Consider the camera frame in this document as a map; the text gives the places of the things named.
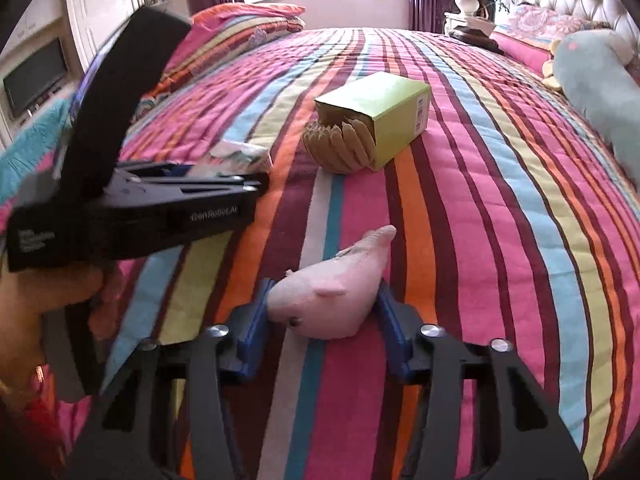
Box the green box with paper cups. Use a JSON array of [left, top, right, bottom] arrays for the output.
[[302, 72, 432, 174]]

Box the patterned pink pillow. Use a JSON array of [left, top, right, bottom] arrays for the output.
[[490, 4, 610, 77]]

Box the wall television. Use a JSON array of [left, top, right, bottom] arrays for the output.
[[3, 38, 67, 118]]

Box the long teal plush pillow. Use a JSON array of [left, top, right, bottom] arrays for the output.
[[550, 28, 639, 184]]

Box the person's left hand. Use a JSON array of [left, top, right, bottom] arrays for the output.
[[0, 259, 126, 401]]

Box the white wardrobe with shelves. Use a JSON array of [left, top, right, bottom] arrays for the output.
[[1, 0, 188, 150]]

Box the snack packet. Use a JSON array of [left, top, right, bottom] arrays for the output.
[[188, 140, 272, 178]]

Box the folded colourful quilt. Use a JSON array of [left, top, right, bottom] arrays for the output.
[[1, 3, 306, 203]]

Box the striped colourful bedspread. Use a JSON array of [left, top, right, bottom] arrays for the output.
[[0, 27, 640, 480]]

